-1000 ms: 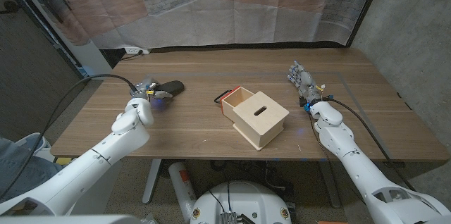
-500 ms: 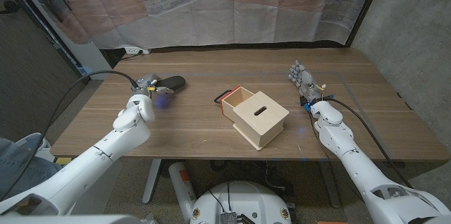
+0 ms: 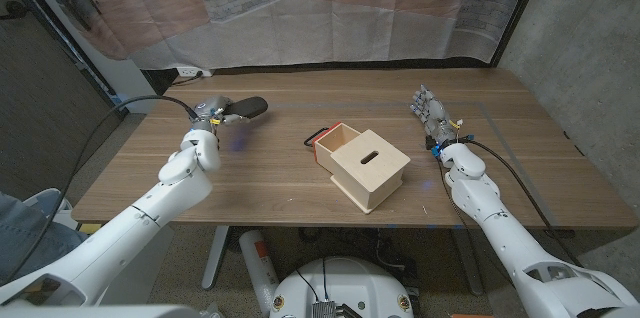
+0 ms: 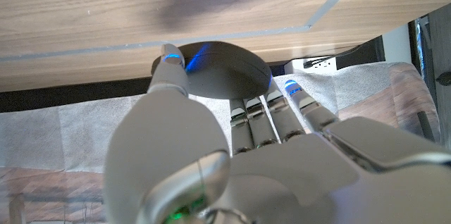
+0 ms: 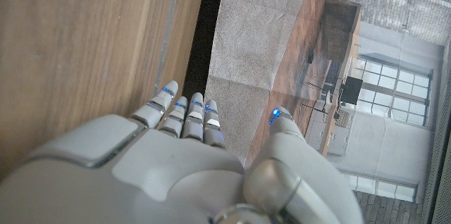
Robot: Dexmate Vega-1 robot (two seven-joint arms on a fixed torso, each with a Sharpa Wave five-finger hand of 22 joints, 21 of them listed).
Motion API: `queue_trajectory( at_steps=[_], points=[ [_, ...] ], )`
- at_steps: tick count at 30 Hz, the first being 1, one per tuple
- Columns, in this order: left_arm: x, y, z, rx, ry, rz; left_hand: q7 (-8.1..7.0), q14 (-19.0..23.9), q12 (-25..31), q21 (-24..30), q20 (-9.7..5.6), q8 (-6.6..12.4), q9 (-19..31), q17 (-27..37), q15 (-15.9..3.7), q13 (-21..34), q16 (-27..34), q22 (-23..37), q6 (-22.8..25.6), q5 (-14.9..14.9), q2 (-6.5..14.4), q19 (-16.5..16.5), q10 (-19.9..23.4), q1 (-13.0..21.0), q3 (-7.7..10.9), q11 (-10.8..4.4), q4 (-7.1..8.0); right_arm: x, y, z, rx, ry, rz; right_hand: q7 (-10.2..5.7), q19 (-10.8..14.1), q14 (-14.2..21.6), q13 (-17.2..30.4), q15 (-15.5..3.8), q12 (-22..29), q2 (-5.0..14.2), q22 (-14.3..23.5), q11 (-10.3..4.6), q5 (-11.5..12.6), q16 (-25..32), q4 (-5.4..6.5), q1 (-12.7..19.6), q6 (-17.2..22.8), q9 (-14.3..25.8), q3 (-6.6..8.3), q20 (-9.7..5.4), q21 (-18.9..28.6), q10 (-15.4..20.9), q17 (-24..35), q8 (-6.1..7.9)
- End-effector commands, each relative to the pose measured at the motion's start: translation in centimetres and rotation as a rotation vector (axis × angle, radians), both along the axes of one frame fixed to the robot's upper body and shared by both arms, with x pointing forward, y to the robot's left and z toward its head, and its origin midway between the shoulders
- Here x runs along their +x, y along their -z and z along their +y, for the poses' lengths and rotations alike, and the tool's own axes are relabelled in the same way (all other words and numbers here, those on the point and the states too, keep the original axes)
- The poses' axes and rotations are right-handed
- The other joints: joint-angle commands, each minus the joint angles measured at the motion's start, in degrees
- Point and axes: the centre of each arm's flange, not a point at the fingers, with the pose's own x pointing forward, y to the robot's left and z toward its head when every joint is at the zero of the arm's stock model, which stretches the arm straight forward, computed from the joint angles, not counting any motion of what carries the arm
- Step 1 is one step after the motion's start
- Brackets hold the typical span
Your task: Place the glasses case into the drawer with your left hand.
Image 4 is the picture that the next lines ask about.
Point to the printed room backdrop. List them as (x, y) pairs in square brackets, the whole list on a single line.
[(53, 136)]

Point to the black backdrop frame pole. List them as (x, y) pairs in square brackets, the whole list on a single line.
[(413, 41)]

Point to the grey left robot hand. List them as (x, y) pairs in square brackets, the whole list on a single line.
[(289, 181)]

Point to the dark grey glasses case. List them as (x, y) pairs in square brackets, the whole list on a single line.
[(225, 72)]

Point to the white power strip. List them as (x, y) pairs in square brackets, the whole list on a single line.
[(292, 67)]

